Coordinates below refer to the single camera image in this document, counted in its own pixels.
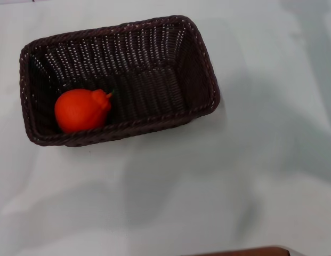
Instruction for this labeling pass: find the orange toy pear fruit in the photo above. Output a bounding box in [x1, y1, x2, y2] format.
[54, 89, 114, 134]

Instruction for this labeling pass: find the brown wooden edge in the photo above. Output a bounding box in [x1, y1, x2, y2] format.
[190, 245, 291, 256]

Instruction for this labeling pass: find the dark brown woven basket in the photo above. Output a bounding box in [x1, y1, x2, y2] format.
[19, 15, 221, 148]

